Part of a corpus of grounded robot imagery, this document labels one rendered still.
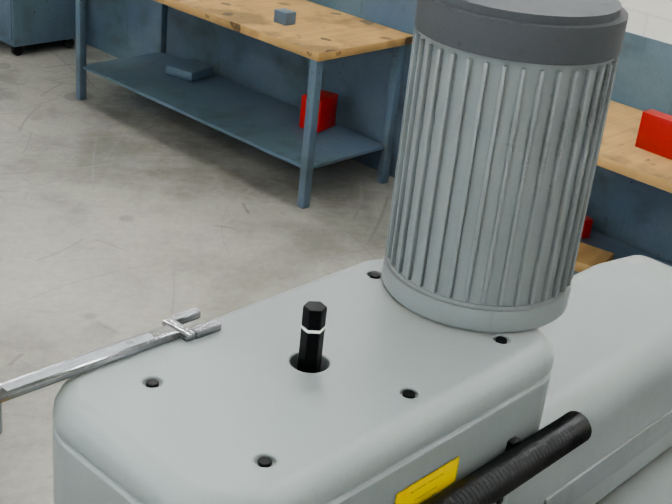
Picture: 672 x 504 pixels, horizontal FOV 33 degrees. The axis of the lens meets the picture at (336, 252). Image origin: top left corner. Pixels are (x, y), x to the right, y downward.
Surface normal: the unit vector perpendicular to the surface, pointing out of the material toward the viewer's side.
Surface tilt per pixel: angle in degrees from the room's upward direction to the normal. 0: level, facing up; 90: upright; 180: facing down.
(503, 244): 90
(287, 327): 0
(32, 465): 0
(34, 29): 90
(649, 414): 90
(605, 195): 90
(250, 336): 0
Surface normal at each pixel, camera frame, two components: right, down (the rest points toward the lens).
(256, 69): -0.69, 0.25
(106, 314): 0.10, -0.90
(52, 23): 0.72, 0.36
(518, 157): 0.07, 0.44
